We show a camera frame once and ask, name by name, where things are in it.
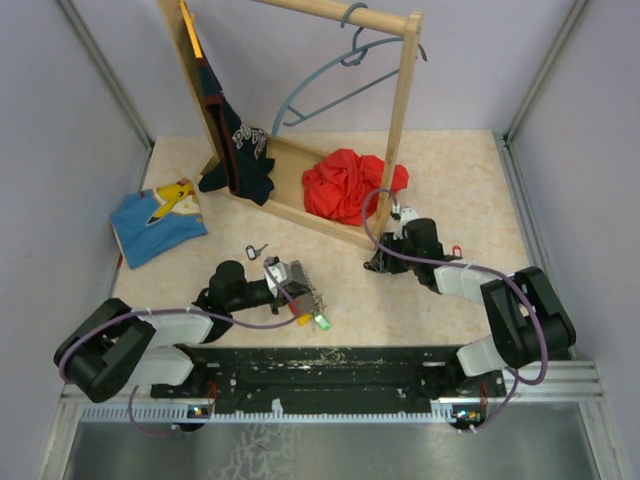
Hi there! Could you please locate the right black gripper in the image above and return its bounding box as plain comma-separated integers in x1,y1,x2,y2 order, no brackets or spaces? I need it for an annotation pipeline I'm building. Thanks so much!
371,230,422,274

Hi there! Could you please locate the grey key organiser plate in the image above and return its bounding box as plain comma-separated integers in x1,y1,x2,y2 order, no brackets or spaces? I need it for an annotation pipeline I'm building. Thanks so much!
290,260,326,314

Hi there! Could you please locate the key with green tag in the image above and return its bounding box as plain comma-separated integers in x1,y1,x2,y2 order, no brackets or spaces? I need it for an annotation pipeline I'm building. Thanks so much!
312,311,331,331

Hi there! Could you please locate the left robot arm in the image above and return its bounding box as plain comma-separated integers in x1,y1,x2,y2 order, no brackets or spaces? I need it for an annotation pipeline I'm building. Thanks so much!
54,257,291,403

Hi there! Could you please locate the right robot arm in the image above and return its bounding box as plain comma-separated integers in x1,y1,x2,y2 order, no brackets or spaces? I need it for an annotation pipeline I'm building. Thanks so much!
364,218,576,396

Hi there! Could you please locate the key with grey tag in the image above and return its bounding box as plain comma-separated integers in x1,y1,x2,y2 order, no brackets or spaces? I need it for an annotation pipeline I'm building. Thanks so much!
245,243,268,261

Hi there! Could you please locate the red crumpled cloth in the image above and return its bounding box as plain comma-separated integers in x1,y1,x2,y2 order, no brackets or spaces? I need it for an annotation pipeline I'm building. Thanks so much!
301,149,385,226

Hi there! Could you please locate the blue Pikachu shirt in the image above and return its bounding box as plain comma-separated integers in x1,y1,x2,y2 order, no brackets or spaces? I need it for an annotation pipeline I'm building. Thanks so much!
110,178,207,269

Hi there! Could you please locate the navy blue shirt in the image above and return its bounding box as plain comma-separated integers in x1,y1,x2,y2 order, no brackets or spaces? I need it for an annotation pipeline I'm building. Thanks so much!
196,58,275,206

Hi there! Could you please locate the wooden clothes rack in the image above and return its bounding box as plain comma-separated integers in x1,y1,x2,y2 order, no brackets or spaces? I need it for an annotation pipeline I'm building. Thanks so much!
157,0,424,248

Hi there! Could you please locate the teal plastic hanger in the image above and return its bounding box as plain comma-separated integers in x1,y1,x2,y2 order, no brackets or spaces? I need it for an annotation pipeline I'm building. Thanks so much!
271,2,428,138

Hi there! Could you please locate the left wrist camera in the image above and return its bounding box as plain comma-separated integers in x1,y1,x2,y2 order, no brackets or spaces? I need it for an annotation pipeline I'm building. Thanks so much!
263,257,292,296

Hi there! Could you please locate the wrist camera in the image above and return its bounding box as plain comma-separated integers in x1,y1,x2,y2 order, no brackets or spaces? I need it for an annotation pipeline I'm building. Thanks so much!
263,257,292,296
391,205,420,239

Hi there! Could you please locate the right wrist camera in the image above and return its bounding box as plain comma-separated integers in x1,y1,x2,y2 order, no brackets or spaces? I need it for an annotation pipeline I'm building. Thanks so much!
391,205,420,239

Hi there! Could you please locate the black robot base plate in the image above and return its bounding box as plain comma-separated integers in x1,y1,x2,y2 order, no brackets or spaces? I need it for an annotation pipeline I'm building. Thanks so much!
151,346,506,415

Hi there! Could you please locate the grey slotted cable duct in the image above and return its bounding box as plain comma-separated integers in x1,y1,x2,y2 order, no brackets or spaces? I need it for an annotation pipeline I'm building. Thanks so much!
79,402,494,425

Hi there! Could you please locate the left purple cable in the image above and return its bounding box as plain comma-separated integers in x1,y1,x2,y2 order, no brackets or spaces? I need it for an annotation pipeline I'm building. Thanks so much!
58,257,301,439

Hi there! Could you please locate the purple cable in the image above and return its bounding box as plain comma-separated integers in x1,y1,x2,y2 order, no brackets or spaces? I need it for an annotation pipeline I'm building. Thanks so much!
58,257,301,439
362,188,550,434

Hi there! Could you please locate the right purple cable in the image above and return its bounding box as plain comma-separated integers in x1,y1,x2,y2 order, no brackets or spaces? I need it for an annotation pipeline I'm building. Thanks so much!
362,188,550,434

